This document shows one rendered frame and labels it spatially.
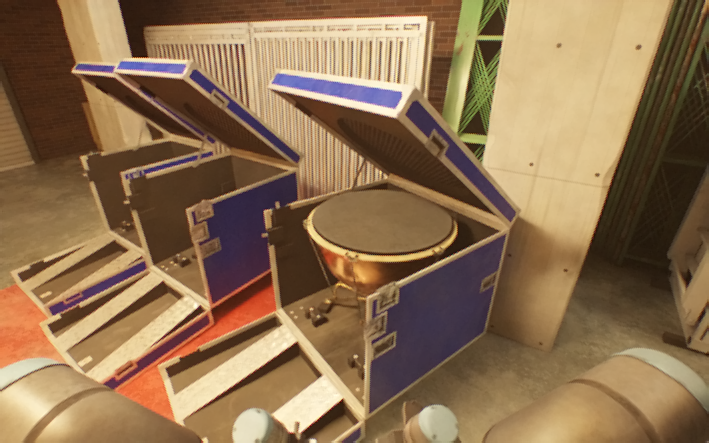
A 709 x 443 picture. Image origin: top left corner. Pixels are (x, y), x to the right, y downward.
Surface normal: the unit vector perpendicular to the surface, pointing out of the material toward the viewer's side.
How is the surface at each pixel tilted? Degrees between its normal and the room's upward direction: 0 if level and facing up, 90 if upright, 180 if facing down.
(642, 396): 5
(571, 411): 30
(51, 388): 15
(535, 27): 90
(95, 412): 22
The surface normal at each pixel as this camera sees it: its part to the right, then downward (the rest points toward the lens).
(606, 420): -0.22, -0.73
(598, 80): -0.52, 0.39
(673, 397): 0.17, -0.66
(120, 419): 0.50, -0.84
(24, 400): -0.01, -0.87
